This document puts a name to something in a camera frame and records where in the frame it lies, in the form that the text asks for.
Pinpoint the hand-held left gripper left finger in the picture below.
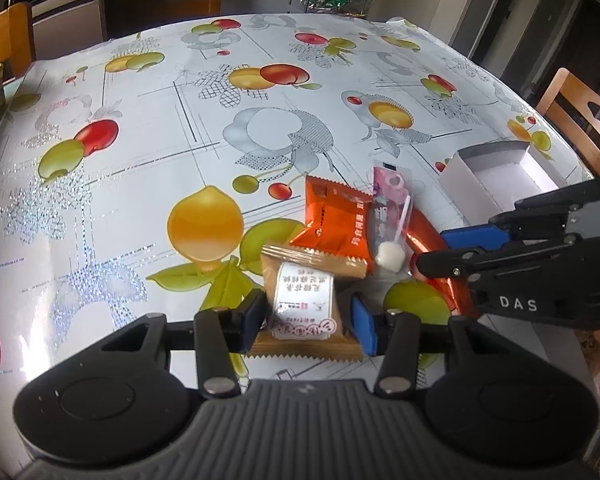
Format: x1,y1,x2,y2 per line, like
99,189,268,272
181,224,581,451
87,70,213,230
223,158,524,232
92,289,267,400

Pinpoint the fruit print tablecloth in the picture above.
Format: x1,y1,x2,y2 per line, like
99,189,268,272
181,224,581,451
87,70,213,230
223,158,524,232
0,12,600,466

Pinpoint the long red snack packet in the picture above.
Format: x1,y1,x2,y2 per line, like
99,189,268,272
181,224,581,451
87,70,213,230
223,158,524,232
405,209,481,317

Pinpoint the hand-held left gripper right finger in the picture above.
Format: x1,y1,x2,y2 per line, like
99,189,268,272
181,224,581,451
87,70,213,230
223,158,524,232
351,295,511,398

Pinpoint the lollipop in pink wrapper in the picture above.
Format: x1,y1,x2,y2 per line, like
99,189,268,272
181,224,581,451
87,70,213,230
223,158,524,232
372,160,417,275

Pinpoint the orange snack packet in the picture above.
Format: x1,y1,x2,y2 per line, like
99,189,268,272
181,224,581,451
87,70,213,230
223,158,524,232
290,175,376,265

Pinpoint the grey cabinet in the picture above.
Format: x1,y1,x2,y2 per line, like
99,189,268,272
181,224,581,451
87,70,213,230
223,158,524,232
30,0,112,62

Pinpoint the brown snack packet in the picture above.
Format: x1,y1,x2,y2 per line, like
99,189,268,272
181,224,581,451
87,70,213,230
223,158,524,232
247,244,371,364

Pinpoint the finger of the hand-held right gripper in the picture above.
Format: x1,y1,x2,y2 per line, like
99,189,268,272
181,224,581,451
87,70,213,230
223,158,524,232
440,177,600,251
412,235,581,281

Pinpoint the white cardboard box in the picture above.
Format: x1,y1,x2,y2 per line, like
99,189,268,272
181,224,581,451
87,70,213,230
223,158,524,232
439,141,567,217

